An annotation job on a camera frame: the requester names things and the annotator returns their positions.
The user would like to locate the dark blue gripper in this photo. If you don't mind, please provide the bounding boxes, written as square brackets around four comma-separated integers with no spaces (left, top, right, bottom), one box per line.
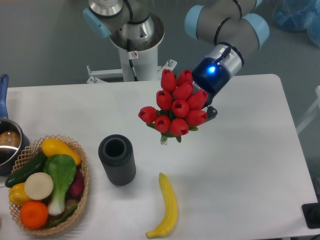
[191,43,244,122]

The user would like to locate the red tulip bouquet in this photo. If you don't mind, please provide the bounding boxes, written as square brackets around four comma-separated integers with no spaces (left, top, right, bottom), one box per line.
[138,69,209,145]

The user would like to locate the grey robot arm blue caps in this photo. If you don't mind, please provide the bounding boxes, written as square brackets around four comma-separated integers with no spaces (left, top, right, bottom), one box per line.
[82,0,270,120]

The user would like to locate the dark grey ribbed vase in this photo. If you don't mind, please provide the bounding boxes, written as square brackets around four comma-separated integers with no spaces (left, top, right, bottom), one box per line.
[98,134,136,186]

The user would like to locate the yellow banana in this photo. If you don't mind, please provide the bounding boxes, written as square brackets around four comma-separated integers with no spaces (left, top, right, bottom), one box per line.
[145,172,178,239]

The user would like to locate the blue plastic bag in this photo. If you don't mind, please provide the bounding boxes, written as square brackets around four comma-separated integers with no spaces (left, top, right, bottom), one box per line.
[272,0,320,47]

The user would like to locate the black device at edge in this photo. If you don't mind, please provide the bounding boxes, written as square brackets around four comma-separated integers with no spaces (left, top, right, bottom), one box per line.
[301,202,320,229]

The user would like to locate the green bok choy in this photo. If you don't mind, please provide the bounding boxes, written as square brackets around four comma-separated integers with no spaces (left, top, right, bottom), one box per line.
[43,154,76,216]

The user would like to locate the yellow squash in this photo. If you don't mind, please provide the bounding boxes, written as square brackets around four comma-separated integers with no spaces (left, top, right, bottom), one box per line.
[41,138,82,166]

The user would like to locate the woven wicker basket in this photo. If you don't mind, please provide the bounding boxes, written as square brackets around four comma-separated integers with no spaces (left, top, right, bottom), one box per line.
[9,134,89,236]

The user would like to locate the green cucumber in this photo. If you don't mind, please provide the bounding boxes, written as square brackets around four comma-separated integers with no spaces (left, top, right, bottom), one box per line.
[5,150,48,188]

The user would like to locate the green chili pepper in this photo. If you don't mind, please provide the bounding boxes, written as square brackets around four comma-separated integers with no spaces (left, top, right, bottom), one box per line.
[46,205,78,228]

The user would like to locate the white round radish slice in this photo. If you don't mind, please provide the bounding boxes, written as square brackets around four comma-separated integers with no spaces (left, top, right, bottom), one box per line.
[24,172,54,201]

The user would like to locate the orange fruit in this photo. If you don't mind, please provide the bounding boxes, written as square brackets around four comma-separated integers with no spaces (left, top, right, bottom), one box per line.
[19,201,49,229]

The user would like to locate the yellow bell pepper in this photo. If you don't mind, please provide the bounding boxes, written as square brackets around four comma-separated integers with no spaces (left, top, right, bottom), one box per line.
[9,182,31,206]

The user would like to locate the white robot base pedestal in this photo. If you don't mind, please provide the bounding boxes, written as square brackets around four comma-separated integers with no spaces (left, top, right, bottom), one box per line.
[87,13,177,84]

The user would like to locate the dark pot blue handle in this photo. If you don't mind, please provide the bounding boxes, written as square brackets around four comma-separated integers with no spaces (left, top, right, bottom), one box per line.
[0,74,30,176]

